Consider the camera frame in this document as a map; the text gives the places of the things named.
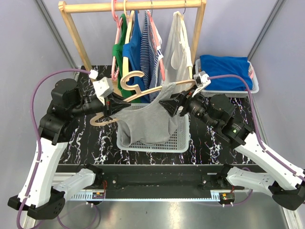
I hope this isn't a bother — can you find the blue folded cloth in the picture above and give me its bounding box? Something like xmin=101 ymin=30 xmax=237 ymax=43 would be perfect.
xmin=200 ymin=55 xmax=253 ymax=91

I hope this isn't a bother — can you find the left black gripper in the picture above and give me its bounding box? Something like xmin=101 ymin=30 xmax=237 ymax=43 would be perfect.
xmin=71 ymin=92 xmax=132 ymax=119

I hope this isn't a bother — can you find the pink plastic hanger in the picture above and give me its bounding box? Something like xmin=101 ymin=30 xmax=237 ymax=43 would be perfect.
xmin=111 ymin=0 xmax=122 ymax=81

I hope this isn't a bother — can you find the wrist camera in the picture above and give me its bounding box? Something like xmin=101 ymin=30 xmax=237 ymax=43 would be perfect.
xmin=192 ymin=71 xmax=211 ymax=97
xmin=93 ymin=77 xmax=114 ymax=104

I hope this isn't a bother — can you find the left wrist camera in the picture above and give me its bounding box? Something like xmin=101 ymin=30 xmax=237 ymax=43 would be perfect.
xmin=93 ymin=77 xmax=114 ymax=104

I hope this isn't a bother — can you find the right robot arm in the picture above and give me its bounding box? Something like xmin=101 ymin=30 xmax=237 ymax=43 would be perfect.
xmin=159 ymin=92 xmax=305 ymax=210

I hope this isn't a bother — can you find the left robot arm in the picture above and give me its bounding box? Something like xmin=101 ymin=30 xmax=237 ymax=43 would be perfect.
xmin=8 ymin=77 xmax=130 ymax=220

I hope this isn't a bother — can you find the grey tank top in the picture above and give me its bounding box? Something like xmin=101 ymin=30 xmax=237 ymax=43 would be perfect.
xmin=112 ymin=83 xmax=180 ymax=147

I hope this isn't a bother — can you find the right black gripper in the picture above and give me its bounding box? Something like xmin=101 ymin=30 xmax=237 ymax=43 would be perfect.
xmin=158 ymin=83 xmax=218 ymax=129

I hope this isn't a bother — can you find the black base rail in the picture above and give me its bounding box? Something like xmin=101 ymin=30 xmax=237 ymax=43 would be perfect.
xmin=56 ymin=164 xmax=267 ymax=200

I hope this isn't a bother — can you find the blue tank top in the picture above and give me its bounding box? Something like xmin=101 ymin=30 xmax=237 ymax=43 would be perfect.
xmin=122 ymin=12 xmax=149 ymax=103

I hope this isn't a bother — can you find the blue white striped top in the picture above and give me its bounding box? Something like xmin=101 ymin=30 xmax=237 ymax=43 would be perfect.
xmin=140 ymin=10 xmax=164 ymax=90

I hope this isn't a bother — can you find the green tank top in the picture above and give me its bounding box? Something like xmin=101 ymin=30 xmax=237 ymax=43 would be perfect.
xmin=112 ymin=13 xmax=134 ymax=98

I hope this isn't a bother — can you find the cream hanger under white top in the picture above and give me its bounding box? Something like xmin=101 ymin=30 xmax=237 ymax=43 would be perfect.
xmin=177 ymin=12 xmax=193 ymax=79

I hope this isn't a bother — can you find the wooden clothes rack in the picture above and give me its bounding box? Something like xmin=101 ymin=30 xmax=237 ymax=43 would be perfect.
xmin=58 ymin=0 xmax=207 ymax=115

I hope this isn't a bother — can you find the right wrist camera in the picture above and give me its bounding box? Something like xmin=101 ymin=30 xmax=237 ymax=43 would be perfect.
xmin=192 ymin=71 xmax=211 ymax=97

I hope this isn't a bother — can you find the beige wooden hanger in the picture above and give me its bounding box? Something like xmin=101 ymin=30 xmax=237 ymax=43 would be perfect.
xmin=90 ymin=71 xmax=197 ymax=127

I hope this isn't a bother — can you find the white basket with clothes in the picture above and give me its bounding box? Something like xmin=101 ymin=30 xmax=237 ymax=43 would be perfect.
xmin=194 ymin=58 xmax=260 ymax=94

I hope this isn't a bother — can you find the white plastic basket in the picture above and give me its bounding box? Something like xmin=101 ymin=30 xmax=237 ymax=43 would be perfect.
xmin=117 ymin=104 xmax=190 ymax=153

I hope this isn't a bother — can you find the white tank top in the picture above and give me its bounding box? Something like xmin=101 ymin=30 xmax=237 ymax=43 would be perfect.
xmin=162 ymin=11 xmax=190 ymax=84

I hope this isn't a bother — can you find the cream wooden hanger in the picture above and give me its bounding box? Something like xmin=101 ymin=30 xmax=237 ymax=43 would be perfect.
xmin=122 ymin=0 xmax=134 ymax=79

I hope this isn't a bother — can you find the pink hanger under striped top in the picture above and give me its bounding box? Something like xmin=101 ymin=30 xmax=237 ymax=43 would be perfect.
xmin=147 ymin=11 xmax=165 ymax=81

